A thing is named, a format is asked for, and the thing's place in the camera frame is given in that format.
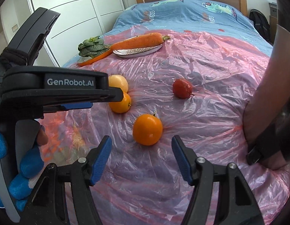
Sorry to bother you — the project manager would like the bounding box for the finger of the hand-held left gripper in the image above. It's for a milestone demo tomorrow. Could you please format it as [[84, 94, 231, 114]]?
[[43, 87, 123, 118]]

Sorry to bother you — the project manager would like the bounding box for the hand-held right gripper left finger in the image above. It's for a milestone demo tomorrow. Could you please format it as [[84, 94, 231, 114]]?
[[24, 135, 113, 225]]

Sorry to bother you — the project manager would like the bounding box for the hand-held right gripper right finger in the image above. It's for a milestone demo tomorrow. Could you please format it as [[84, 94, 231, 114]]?
[[171, 135, 265, 225]]

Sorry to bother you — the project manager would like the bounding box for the smooth orange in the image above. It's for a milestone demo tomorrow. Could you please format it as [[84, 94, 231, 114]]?
[[109, 92, 132, 113], [132, 113, 164, 146]]

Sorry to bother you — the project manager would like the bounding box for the yellow round pear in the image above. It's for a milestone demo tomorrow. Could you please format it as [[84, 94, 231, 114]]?
[[108, 74, 129, 94]]

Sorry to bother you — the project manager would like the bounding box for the red plum with stem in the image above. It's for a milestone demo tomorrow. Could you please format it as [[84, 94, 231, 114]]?
[[172, 78, 195, 99]]

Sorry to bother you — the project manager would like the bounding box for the person's left hand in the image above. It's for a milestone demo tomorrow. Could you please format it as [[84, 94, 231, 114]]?
[[0, 125, 49, 214]]

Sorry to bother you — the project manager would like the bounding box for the pink plastic sheet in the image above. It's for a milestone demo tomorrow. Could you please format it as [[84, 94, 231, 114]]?
[[33, 26, 290, 225]]

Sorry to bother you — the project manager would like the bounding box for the orange plate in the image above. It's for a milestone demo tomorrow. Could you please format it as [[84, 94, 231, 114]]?
[[77, 48, 113, 67]]

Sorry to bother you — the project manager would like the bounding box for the green bok choy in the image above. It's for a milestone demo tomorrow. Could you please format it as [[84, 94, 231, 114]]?
[[78, 36, 111, 58]]

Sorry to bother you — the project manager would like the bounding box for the white patterned plate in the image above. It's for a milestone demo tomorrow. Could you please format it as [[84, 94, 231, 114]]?
[[113, 41, 164, 59]]

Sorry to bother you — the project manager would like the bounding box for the large carrot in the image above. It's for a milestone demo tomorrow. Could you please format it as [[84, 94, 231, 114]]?
[[111, 32, 171, 51]]

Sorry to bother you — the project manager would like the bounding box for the white wardrobe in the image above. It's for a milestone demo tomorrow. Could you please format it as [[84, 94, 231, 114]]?
[[0, 0, 124, 68]]

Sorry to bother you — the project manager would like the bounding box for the black backpack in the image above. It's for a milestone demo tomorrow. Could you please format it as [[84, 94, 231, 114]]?
[[249, 9, 271, 43]]

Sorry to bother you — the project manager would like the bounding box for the wooden cabinet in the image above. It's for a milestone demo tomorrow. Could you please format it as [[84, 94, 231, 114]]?
[[268, 15, 278, 45]]

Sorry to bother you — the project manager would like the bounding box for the grey storage box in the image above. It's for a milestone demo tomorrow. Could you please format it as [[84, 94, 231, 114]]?
[[268, 2, 278, 17]]

